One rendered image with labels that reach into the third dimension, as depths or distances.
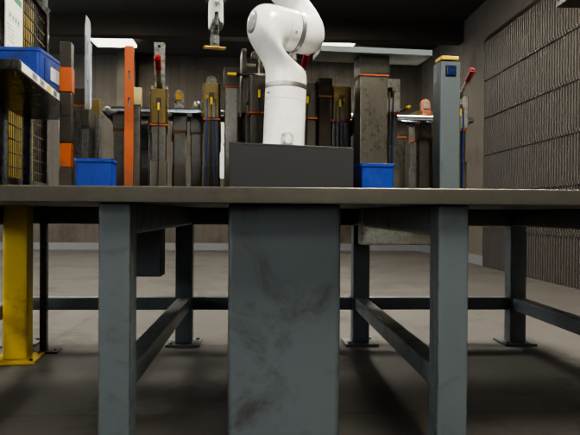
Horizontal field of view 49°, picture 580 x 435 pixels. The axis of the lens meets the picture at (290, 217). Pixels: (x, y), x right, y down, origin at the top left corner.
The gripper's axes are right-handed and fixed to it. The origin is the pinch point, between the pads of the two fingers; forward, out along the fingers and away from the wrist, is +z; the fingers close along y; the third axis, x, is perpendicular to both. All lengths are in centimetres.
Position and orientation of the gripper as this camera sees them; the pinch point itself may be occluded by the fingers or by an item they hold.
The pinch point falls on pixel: (214, 41)
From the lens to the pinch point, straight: 250.0
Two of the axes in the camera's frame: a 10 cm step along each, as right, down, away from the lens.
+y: -2.3, 0.0, 9.7
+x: -9.7, -0.2, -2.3
